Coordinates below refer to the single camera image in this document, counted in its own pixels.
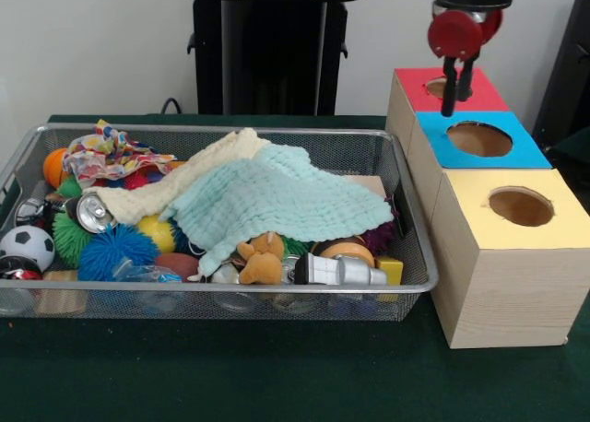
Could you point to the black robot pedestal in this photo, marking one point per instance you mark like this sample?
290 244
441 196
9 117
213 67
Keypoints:
258 49

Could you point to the blue spiky rubber ball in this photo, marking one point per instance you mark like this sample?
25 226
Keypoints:
115 251

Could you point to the light blue waffle cloth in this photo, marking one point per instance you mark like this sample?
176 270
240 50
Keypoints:
276 196

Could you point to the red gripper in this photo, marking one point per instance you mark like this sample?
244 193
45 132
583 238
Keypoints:
454 34

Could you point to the colourful patterned cloth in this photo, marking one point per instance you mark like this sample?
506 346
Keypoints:
101 157

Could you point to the tan cardboard square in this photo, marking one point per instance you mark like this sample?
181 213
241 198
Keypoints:
369 182

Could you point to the dark green table cloth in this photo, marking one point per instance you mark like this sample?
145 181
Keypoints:
230 371

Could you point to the tan plush animal toy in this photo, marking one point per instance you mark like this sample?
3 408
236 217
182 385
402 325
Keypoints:
260 267

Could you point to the shallow clear mesh bin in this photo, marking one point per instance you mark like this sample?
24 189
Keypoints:
230 307

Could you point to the wooden box with three holes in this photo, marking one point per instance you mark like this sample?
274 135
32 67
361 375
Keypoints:
507 293

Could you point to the black equipment case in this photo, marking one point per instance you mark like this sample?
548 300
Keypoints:
567 95

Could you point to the small black-white soccer ball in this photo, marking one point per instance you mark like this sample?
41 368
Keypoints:
27 247

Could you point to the cream knitted cloth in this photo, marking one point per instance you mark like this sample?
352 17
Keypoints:
152 194

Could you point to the small orange basketball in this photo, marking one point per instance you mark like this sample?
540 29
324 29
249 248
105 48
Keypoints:
54 166

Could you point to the small brown toy football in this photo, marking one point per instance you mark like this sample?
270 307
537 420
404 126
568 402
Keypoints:
177 264

